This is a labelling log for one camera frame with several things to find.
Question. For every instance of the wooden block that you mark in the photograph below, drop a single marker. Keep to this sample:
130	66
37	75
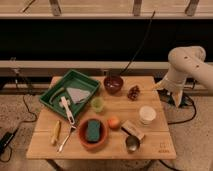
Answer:
133	129

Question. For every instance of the terracotta bowl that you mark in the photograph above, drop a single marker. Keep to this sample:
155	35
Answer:
93	146

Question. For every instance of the yellow banana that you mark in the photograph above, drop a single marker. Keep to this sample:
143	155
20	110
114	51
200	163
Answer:
56	132

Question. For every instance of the metal fork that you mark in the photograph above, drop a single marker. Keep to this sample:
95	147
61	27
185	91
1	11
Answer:
72	128

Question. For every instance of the small green cup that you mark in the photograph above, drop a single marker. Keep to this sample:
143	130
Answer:
97	104

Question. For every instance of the black power adapter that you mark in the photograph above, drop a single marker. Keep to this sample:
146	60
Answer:
5	140

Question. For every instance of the white brush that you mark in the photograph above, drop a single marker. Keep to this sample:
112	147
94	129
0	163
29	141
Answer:
68	111

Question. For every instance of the metal cup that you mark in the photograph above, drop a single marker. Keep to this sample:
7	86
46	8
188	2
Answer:
132	143

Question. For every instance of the white cup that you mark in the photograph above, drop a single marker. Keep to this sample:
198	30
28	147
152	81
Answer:
147	114

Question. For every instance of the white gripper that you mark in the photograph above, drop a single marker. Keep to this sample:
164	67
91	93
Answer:
175	89

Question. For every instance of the orange fruit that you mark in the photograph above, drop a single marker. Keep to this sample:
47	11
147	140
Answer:
113	122

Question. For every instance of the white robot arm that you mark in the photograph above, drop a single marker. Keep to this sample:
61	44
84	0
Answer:
184	62

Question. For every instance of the dark red bowl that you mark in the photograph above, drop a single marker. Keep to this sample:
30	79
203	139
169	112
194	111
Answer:
113	84

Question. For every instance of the black cable upright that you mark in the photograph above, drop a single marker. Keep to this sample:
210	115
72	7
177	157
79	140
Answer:
143	42

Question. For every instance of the green sponge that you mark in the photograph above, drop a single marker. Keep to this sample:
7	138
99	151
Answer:
93	131

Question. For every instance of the green cucumber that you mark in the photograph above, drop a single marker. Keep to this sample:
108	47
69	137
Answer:
60	90

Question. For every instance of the green plastic tray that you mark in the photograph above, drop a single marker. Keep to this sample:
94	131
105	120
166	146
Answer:
76	87

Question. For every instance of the grey cloth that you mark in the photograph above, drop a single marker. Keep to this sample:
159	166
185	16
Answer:
77	95

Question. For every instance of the dark grape bunch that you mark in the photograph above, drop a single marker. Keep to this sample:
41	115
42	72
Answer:
133	93

